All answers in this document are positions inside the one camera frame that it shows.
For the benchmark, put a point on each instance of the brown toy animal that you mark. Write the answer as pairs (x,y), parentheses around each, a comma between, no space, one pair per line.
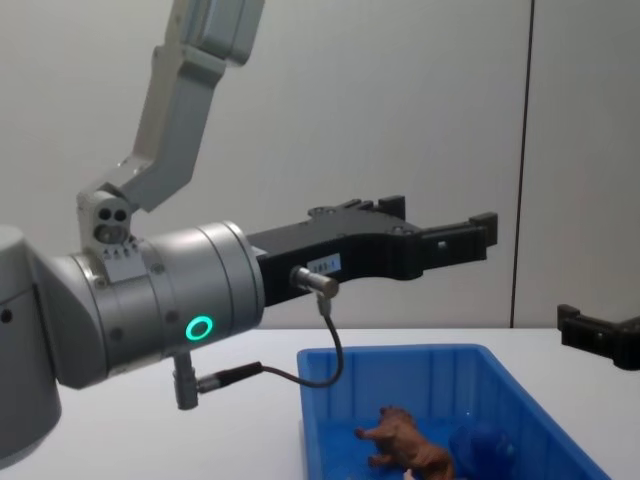
(400,435)

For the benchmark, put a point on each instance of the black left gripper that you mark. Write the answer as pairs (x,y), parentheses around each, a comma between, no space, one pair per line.
(360,250)

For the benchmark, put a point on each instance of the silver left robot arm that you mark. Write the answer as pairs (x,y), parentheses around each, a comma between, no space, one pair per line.
(150,300)

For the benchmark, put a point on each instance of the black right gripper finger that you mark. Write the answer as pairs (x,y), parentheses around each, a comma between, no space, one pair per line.
(600,340)

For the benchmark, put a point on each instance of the blue plastic bin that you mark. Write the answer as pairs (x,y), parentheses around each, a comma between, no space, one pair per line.
(350,400)

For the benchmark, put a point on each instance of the blue plastic toy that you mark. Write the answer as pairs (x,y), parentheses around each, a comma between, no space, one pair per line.
(480,445)

